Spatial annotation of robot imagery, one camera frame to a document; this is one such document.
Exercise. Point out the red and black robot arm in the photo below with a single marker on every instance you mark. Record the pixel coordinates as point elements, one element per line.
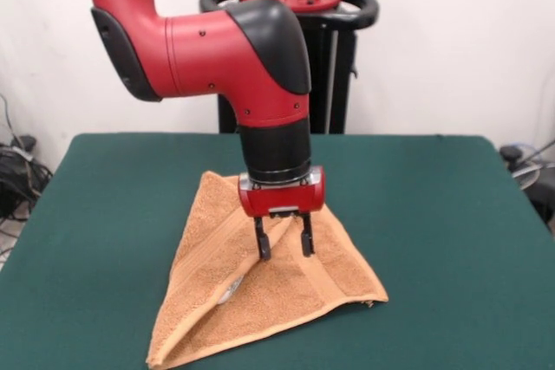
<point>195,40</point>

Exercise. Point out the dark green table cloth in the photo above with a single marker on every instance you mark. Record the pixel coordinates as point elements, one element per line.
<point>433,235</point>

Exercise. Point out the gray round chair base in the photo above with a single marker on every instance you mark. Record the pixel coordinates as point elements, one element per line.
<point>526,175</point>

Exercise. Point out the orange terry towel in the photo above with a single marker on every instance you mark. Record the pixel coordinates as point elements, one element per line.
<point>269,292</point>

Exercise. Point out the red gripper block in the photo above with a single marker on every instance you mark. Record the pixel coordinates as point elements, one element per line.
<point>282,199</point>

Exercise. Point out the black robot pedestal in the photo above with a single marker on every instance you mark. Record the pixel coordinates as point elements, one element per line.
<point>338,62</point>

